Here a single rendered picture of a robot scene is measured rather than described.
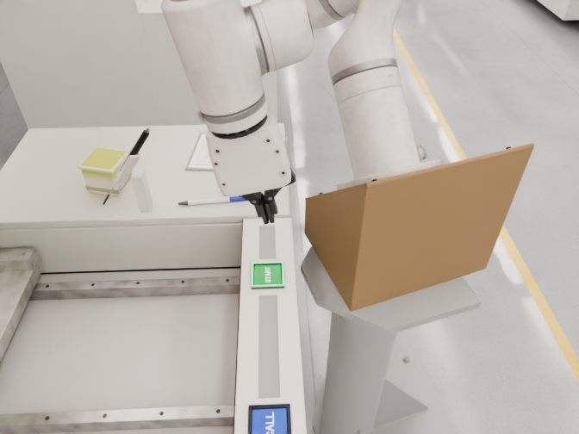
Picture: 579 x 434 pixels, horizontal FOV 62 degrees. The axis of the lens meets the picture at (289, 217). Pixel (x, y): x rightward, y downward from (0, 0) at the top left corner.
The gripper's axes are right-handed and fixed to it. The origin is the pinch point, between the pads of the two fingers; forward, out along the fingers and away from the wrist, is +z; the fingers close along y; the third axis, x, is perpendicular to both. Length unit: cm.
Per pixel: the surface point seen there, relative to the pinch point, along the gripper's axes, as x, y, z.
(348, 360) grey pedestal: 8, 6, 58
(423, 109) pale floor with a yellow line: 226, 76, 130
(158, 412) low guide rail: -18.0, -22.9, 21.9
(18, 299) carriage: 3, -50, 13
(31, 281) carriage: 9, -50, 14
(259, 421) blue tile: -25.5, -4.5, 14.1
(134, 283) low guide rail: 8.8, -31.5, 20.1
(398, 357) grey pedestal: 42, 22, 117
